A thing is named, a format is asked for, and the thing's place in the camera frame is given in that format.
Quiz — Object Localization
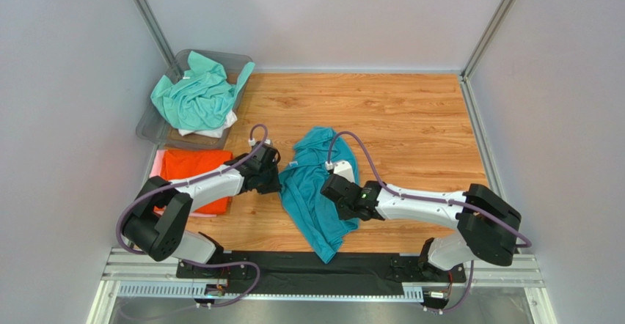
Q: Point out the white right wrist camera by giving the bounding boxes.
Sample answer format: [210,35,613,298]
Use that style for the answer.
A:
[333,160,356,183]

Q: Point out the pink folded t shirt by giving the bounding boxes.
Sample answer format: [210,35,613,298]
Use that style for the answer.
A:
[148,150,216,218]

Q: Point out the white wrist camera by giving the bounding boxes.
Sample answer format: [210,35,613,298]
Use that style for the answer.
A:
[333,160,356,183]
[248,139,271,148]

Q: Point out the black base mat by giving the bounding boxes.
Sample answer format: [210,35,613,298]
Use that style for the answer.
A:
[176,251,467,295]

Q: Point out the blue t shirt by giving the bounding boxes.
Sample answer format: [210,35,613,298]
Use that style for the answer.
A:
[279,126,359,264]

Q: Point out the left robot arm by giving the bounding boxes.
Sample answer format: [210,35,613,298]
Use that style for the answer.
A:
[116,141,282,264]

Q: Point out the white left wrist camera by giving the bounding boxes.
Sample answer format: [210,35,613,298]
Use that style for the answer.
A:
[248,139,271,148]

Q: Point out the white t shirt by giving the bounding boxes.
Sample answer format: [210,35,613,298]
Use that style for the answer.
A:
[178,110,238,139]

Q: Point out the orange folded t shirt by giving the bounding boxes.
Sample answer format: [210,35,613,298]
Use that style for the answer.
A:
[159,149,234,216]

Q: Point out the mint green t shirt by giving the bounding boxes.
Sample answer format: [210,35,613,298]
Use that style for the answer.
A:
[150,51,255,138]

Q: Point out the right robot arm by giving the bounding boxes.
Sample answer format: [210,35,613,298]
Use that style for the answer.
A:
[321,174,522,270]

